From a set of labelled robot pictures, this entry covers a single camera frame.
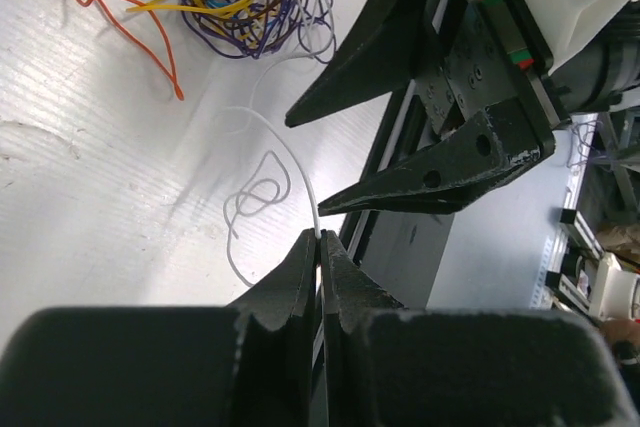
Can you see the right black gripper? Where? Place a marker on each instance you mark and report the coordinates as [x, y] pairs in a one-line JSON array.
[[480, 71]]

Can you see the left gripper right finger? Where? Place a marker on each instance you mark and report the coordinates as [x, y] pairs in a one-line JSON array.
[[349, 296]]

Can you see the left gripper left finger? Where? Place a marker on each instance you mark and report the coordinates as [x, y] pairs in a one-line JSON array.
[[273, 368]]

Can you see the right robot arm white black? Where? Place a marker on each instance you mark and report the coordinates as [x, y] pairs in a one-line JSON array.
[[602, 72]]

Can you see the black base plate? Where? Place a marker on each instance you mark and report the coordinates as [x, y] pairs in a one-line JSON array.
[[399, 251]]

